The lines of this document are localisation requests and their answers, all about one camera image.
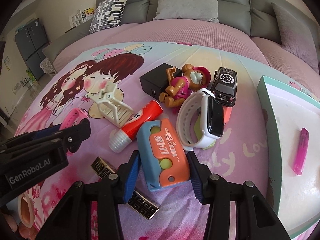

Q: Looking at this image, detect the pink kids watch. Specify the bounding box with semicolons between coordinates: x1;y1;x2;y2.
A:
60;108;88;130

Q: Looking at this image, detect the small orange blue carrot knife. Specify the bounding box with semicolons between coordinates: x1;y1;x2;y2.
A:
137;118;190;191

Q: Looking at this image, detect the red white tube bottle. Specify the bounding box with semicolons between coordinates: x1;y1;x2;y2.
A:
109;100;163;153

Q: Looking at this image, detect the gold patterned lighter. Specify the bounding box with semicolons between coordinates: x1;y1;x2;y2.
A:
91;156;161;219

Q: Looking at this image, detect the cream plastic clip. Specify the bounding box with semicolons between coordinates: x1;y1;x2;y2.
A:
90;81;134;128

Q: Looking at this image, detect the white smart watch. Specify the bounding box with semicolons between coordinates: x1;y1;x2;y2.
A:
176;88;224;151

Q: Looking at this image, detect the black power adapter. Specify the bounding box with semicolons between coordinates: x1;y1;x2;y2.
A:
139;63;172;100

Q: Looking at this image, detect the black toy police car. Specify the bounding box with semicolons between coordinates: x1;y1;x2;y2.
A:
207;67;238;107

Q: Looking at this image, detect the brown pink dog toy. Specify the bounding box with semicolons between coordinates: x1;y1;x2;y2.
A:
159;63;212;108

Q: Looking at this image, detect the magenta lighter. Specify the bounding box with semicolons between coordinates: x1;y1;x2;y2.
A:
292;128;309;176

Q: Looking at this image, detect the large orange carrot knife toy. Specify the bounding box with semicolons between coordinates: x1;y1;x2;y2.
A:
194;106;232;150

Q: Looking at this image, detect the left hand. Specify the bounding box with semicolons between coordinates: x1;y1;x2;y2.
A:
1;193;38;239

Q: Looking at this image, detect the cartoon printed cloth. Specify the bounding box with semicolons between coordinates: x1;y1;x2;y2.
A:
4;41;320;240

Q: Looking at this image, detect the dark grey cabinet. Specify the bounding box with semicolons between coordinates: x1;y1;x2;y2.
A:
15;18;49;80

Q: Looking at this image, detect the white magazine rack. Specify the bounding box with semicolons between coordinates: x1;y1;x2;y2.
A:
69;8;95;28

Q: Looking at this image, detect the teal white box lid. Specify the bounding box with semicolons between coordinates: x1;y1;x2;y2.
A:
257;76;319;239

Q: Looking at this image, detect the black white patterned pillow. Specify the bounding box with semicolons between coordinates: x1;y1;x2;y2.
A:
89;0;127;34

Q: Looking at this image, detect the pink sofa seat cover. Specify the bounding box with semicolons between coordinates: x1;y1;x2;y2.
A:
53;20;319;96

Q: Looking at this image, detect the grey square cushion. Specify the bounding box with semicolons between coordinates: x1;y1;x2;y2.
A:
154;0;219;23

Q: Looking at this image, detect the grey purple cushion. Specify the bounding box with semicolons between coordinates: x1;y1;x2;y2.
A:
271;3;319;74

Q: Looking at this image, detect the grey sofa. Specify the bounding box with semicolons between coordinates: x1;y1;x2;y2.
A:
44;0;319;68

